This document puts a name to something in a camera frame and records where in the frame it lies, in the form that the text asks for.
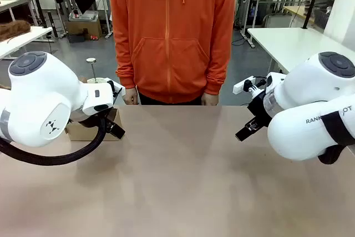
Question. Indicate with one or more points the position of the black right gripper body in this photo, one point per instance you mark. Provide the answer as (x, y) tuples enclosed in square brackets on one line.
[(259, 106)]

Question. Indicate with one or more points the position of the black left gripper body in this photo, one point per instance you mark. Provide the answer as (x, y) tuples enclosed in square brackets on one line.
[(106, 115)]

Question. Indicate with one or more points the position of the brown cardboard box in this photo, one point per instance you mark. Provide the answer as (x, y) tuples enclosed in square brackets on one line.
[(86, 29), (83, 134)]

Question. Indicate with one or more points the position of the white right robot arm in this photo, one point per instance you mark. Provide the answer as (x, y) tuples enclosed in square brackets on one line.
[(305, 103)]

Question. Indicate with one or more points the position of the person's left forearm orange sleeve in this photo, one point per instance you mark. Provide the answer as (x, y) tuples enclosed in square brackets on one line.
[(220, 62)]

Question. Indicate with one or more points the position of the person's right forearm orange sleeve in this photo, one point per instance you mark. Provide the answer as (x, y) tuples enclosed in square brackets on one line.
[(123, 59)]

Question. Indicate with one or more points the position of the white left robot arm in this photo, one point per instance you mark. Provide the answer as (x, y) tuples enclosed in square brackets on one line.
[(36, 101)]

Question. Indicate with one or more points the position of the person's right hand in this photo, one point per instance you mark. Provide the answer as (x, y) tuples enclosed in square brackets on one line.
[(130, 96)]

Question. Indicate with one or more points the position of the person's left hand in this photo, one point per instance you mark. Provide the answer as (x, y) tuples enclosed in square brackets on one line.
[(210, 99)]

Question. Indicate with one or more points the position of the metal stand round top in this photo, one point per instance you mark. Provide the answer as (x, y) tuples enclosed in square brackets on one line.
[(93, 70)]

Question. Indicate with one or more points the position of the black trousers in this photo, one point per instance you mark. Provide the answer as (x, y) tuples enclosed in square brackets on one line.
[(166, 101)]

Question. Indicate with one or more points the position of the large white table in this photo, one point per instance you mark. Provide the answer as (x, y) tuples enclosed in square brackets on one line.
[(291, 42)]

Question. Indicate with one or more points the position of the small black box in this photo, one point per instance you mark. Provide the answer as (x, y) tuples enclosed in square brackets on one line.
[(76, 38)]

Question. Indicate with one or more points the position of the person torso orange hoodie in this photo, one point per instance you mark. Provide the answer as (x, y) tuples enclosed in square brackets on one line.
[(172, 40)]

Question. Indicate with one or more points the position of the clear plastic bin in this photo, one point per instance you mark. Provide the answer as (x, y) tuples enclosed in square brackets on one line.
[(83, 15)]

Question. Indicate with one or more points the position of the dark wicker basket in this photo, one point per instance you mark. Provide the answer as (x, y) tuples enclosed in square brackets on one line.
[(323, 16)]

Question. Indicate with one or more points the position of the white table with fur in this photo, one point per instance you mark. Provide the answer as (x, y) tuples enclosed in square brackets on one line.
[(22, 40)]

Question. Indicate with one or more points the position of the brown furry object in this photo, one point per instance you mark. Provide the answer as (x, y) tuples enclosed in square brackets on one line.
[(14, 29)]

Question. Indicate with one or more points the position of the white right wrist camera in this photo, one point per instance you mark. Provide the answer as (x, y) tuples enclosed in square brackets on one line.
[(245, 85)]

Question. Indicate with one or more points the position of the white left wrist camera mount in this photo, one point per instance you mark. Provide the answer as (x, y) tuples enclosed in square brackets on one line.
[(117, 88)]

